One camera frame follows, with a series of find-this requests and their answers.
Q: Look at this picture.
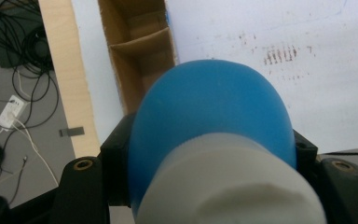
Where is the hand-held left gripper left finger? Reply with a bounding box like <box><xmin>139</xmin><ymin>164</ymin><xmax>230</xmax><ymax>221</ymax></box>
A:
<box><xmin>100</xmin><ymin>111</ymin><xmax>138</xmax><ymax>207</ymax></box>

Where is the grey tape strip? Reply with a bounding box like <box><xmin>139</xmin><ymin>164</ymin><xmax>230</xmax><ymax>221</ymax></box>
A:
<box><xmin>58</xmin><ymin>126</ymin><xmax>86</xmax><ymax>138</ymax></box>

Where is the tangle of black floor cables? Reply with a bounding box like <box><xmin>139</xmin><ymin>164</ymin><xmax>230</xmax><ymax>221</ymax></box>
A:
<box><xmin>0</xmin><ymin>0</ymin><xmax>61</xmax><ymax>206</ymax></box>

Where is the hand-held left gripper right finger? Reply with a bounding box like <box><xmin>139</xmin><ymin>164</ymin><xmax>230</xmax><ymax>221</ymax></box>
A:
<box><xmin>292</xmin><ymin>130</ymin><xmax>320</xmax><ymax>175</ymax></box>

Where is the blue cardboard box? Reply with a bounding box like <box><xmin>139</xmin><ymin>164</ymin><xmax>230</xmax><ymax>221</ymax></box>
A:
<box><xmin>97</xmin><ymin>0</ymin><xmax>180</xmax><ymax>117</ymax></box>

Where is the blue bottle with white cap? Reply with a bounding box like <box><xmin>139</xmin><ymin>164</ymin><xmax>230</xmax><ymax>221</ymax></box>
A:
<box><xmin>128</xmin><ymin>59</ymin><xmax>328</xmax><ymax>224</ymax></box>

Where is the white floor cable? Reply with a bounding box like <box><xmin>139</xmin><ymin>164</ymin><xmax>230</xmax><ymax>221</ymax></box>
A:
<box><xmin>0</xmin><ymin>114</ymin><xmax>60</xmax><ymax>189</ymax></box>

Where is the white power adapter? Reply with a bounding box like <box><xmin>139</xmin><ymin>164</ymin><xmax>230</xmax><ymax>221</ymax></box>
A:
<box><xmin>0</xmin><ymin>94</ymin><xmax>26</xmax><ymax>131</ymax></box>

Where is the white paper sheet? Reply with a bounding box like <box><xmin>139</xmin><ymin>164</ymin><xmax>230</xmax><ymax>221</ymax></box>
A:
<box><xmin>70</xmin><ymin>0</ymin><xmax>358</xmax><ymax>154</ymax></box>

